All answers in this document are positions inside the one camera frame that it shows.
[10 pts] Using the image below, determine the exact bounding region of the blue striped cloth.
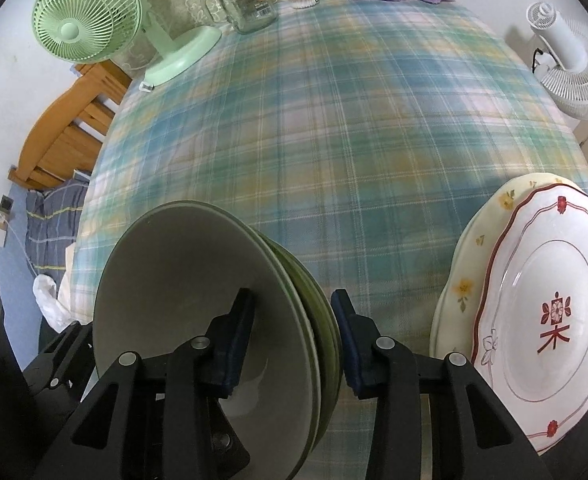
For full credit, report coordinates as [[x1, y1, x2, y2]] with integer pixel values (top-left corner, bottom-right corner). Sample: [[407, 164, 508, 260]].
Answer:
[[24, 177, 92, 281]]

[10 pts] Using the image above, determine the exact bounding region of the white red-trimmed plate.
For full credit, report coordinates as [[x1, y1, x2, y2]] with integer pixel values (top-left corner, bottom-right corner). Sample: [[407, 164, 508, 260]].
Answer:
[[471, 184, 588, 456]]

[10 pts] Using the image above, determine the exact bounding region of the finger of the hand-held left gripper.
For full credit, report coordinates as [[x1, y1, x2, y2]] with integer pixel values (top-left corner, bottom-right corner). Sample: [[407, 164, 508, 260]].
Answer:
[[21, 320, 97, 403]]

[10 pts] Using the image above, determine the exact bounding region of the clear glass cup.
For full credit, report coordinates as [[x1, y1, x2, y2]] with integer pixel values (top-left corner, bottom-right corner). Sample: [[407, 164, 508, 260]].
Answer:
[[111, 35, 149, 78]]

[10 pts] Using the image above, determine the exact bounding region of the large yellow floral plate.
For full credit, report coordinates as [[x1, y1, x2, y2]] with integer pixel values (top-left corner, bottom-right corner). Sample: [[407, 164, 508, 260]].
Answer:
[[430, 172, 588, 361]]

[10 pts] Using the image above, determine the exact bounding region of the green desk fan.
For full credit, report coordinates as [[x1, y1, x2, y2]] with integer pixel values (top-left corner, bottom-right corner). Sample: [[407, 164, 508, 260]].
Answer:
[[32, 0, 223, 86]]

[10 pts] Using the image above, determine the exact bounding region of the white charging cable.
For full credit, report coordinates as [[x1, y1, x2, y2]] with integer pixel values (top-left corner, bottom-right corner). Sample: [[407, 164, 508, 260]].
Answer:
[[4, 220, 39, 278]]

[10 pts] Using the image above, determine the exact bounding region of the white standing fan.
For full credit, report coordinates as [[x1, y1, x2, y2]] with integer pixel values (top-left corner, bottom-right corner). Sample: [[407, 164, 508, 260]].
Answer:
[[525, 1, 588, 121]]

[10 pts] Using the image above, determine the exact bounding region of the white plastic bag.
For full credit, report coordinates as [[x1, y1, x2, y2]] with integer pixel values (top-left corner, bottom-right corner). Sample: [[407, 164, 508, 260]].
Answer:
[[32, 274, 74, 333]]

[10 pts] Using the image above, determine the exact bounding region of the wooden chair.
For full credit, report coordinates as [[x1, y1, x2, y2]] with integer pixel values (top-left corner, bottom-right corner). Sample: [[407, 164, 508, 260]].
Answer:
[[8, 62, 132, 191]]

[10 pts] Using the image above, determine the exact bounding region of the plaid tablecloth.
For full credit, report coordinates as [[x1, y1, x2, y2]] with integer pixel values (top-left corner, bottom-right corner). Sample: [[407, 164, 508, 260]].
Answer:
[[56, 0, 588, 480]]

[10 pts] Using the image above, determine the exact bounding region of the grey floral bowl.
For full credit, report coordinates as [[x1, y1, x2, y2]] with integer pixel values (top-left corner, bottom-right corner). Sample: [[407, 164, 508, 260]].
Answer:
[[256, 232, 332, 456], [92, 201, 322, 480], [274, 245, 345, 411]]

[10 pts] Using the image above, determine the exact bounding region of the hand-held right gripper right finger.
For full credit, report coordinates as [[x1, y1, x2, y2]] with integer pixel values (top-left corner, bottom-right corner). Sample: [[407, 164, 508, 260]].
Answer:
[[330, 289, 542, 480]]

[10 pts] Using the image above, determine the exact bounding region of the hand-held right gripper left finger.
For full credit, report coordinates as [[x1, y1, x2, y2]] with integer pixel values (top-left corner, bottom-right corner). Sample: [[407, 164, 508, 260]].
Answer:
[[36, 287, 255, 480]]

